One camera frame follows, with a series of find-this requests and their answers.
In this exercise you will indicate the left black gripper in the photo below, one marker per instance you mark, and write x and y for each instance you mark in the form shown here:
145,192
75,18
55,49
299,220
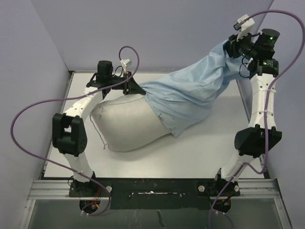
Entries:
130,87

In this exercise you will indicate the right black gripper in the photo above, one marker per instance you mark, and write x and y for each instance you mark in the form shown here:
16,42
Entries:
232,44

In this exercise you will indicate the white pillow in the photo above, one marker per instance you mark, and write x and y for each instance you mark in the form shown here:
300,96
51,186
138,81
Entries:
128,123

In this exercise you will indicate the light blue pillowcase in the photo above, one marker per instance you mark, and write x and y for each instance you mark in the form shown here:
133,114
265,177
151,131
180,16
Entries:
185,97

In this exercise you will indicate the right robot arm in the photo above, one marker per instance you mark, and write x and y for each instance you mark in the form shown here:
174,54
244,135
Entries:
261,134

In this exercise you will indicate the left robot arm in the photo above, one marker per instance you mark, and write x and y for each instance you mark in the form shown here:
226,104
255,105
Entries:
68,130

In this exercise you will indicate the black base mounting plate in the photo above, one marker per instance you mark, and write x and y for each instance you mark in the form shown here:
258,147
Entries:
157,193

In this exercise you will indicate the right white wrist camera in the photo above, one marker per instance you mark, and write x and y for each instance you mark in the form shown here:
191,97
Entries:
243,26

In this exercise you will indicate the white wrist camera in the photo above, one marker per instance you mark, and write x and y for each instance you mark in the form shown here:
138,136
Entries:
243,26
125,63

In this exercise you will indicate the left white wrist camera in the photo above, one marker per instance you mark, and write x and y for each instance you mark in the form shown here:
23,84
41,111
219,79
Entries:
125,63

